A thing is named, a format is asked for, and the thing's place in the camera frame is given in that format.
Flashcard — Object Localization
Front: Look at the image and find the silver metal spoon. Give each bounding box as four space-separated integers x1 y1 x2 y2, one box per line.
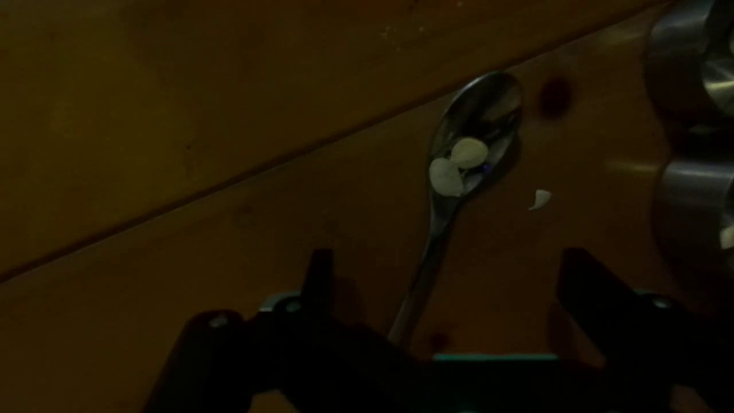
388 71 524 347

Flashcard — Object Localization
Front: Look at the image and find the steel bowl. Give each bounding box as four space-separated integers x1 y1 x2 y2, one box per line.
654 156 734 276
645 0 734 124

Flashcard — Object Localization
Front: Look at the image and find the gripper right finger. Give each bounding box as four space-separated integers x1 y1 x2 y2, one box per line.
555 247 734 413

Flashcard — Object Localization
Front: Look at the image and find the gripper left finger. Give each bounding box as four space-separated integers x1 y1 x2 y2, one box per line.
145 248 436 413

